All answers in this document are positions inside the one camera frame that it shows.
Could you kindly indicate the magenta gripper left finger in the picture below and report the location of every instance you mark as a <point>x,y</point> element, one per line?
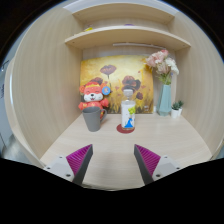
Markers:
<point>72,167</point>

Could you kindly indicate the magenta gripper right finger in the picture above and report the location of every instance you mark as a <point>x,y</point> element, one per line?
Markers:
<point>152,166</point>

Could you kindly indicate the dark red round coaster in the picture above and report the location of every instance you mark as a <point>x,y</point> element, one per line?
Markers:
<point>122,130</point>

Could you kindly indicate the grey ceramic mug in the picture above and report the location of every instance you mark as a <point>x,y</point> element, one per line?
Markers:
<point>93,117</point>

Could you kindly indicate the wooden desk hutch shelf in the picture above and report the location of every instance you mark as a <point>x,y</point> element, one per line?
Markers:
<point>41,82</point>

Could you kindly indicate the teal ceramic vase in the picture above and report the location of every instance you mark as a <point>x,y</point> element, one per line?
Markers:
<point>163,106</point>

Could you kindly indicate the small potted succulent front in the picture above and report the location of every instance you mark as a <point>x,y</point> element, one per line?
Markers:
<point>175,110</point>

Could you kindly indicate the red orange plush toy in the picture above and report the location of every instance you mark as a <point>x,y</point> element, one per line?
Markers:
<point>93,96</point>

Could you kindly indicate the poppy flower painting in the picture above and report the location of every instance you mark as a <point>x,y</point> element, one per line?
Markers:
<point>118,73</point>

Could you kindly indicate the pink white flower bouquet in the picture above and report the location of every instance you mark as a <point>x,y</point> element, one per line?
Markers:
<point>164,65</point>

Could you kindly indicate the under-shelf light bar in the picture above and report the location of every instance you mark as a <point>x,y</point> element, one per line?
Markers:
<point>137,45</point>

